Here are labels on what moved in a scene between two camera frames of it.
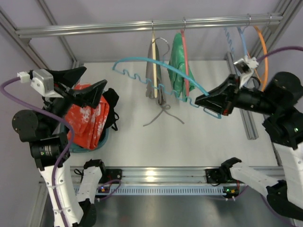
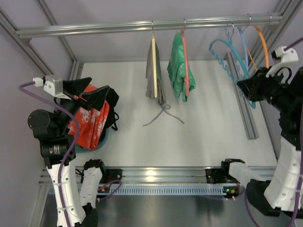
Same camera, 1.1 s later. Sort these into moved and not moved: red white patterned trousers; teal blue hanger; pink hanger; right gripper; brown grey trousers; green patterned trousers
Moved: teal blue hanger; right gripper
Not moved: green patterned trousers; brown grey trousers; pink hanger; red white patterned trousers
